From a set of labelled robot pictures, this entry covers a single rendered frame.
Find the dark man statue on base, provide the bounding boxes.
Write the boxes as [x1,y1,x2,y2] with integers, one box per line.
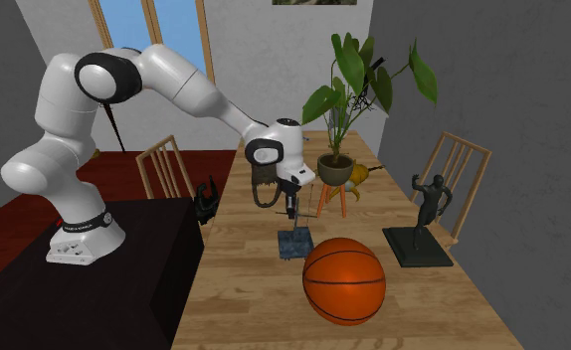
[382,173,455,268]

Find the wooden dining table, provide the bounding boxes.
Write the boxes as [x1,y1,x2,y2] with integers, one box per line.
[170,129,526,350]

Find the wooden slat-back chair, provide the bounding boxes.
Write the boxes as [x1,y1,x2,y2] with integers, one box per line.
[409,130,492,250]
[135,134,196,201]

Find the wooden framed window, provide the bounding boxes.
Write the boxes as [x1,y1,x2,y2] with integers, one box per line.
[87,0,217,85]

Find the green potted plant on stool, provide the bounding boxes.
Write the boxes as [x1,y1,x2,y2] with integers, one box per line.
[300,32,439,220]

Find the yellow figure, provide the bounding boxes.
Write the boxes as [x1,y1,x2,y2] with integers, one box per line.
[330,162,387,203]

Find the orange basketball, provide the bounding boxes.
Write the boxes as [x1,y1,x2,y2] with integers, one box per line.
[301,237,388,327]

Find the dark robot stand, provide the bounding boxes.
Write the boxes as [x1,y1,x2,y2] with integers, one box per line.
[0,196,205,350]

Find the wall picture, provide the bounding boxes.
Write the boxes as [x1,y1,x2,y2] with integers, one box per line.
[272,0,358,7]

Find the black hand-shaped figure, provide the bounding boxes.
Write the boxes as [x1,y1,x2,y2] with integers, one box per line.
[195,175,221,226]

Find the brown woven bag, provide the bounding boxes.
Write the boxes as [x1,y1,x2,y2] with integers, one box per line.
[251,162,284,209]

